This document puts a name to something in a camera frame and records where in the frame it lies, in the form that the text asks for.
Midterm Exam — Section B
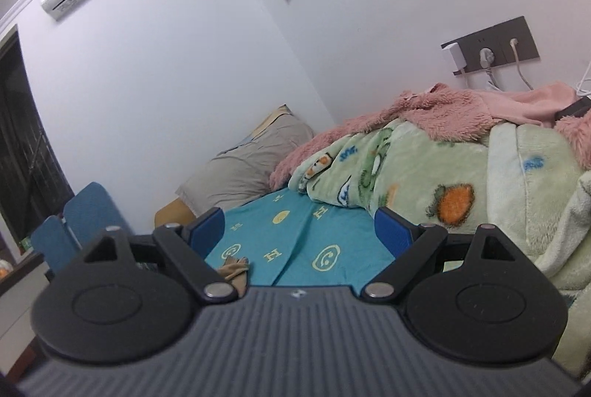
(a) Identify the white table with dark top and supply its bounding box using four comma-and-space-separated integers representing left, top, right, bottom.
0, 251, 52, 379

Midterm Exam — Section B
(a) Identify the grey pillow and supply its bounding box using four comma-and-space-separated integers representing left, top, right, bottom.
175, 113, 315, 215

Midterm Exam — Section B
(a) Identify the yellow bed headboard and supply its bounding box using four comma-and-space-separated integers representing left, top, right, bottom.
154, 198, 197, 229

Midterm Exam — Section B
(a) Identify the dark barred window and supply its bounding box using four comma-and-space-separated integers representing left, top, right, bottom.
0, 24, 75, 243

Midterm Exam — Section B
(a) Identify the teal printed bed sheet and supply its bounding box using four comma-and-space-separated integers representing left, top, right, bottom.
203, 187, 398, 287

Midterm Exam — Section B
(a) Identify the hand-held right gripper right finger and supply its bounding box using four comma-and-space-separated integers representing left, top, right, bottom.
360, 207, 532, 304

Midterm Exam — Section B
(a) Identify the dark wall socket panel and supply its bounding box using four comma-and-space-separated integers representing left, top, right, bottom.
441, 15, 540, 75

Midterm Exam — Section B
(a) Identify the blue covered chair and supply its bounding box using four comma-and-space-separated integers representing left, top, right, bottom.
30, 215, 81, 277
62, 181, 132, 251

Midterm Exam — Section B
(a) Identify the dark flat object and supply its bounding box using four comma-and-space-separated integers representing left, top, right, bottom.
554, 96, 591, 121

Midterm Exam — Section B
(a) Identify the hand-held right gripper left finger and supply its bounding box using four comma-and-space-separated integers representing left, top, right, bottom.
81, 208, 238, 304

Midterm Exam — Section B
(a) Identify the yellow printed pillow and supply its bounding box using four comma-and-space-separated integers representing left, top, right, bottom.
249, 104, 294, 139

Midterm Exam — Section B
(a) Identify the white cable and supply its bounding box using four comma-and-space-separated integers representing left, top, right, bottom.
485, 67, 505, 93
510, 51, 537, 92

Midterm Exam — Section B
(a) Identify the tan printed shirt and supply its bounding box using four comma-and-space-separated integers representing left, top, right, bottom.
218, 257, 252, 287

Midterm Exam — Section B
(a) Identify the green cartoon fleece blanket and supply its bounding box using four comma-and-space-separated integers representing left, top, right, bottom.
288, 117, 591, 374

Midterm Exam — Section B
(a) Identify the white charger block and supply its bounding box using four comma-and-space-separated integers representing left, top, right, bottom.
443, 42, 467, 73

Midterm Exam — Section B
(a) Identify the pink fluffy blanket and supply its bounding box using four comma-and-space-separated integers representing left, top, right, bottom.
269, 82, 591, 191

